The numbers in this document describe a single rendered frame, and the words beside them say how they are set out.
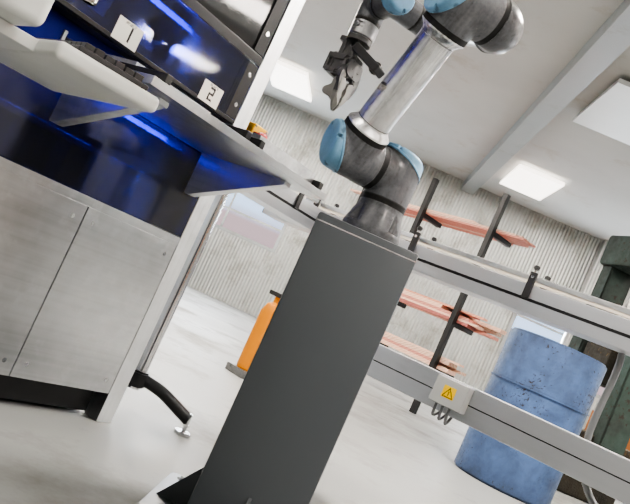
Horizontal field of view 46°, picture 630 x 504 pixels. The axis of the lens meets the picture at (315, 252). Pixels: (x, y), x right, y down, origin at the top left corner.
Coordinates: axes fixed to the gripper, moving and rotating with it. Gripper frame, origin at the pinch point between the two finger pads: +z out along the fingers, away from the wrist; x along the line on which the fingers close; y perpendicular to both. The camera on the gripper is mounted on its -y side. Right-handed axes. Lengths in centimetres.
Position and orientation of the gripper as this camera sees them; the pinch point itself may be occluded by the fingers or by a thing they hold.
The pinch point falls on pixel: (335, 106)
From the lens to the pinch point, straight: 206.5
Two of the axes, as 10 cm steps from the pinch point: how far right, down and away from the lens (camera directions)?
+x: -5.1, -2.8, -8.1
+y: -7.6, -3.0, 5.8
